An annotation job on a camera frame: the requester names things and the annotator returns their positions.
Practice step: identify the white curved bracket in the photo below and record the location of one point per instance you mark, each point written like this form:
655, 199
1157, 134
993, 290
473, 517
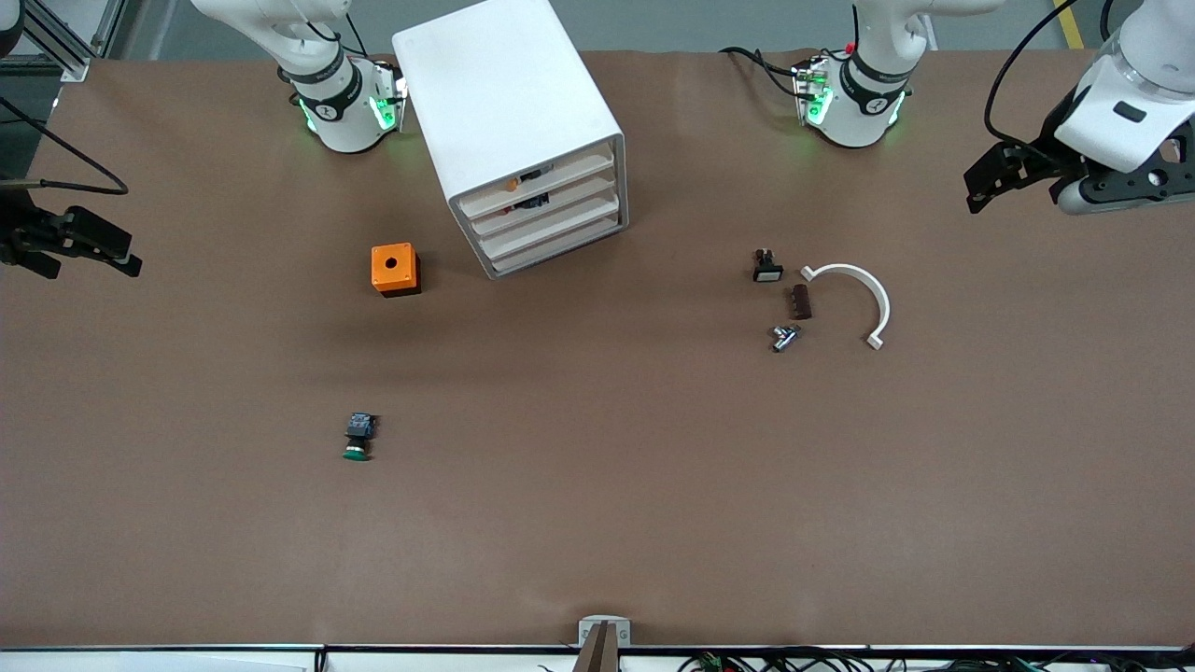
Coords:
873, 294

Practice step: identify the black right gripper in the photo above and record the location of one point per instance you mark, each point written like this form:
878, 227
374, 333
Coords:
21, 230

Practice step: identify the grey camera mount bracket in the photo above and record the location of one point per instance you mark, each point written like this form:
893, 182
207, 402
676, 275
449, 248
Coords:
604, 635

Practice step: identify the aluminium frame profile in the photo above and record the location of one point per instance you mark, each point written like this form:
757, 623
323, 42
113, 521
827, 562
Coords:
70, 47

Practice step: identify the red push button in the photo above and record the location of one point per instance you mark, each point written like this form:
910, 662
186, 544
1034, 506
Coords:
534, 201

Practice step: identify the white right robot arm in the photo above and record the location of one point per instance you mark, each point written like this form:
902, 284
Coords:
341, 112

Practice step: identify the brown terminal block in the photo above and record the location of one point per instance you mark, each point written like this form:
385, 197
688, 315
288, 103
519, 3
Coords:
802, 302

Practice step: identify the green push button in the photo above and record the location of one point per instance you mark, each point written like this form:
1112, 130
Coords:
358, 437

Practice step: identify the white drawer cabinet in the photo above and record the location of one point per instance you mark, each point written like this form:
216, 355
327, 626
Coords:
509, 93

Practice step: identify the white plastic drawer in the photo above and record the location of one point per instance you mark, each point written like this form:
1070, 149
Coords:
569, 175
569, 197
569, 218
569, 237

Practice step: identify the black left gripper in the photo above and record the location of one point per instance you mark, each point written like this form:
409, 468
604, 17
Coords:
1053, 142

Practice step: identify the orange button enclosure box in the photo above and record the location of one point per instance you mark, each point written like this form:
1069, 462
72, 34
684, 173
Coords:
394, 269

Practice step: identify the small metal fitting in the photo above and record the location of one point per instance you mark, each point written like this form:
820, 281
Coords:
784, 338

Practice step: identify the black switch part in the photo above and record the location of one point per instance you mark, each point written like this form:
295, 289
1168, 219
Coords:
534, 174

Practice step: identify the black white square switch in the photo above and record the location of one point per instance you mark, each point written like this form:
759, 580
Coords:
767, 269

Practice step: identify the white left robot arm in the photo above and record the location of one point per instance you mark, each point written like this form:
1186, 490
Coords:
864, 112

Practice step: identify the brown paper table cover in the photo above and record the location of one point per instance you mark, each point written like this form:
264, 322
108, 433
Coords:
597, 523

